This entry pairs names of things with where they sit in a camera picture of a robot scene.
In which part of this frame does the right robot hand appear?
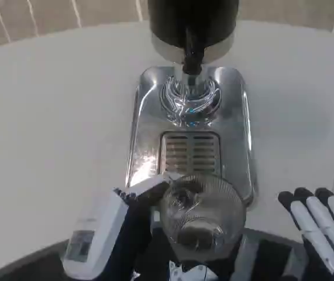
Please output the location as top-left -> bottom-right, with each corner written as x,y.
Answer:
277,187 -> 334,281

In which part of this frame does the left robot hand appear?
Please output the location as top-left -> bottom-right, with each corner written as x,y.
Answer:
62,172 -> 185,281

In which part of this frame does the clear ribbed glass cup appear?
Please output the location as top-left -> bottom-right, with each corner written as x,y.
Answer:
158,173 -> 246,253

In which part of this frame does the slotted drip tray grid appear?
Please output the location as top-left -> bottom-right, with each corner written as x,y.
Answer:
158,131 -> 222,179

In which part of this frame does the steel drip tray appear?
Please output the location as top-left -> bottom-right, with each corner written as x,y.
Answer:
125,66 -> 258,205

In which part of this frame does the black dispenser tap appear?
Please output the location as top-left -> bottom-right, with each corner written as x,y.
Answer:
183,26 -> 203,75

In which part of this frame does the black steel drink dispenser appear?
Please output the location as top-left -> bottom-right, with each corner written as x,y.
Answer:
147,0 -> 240,66

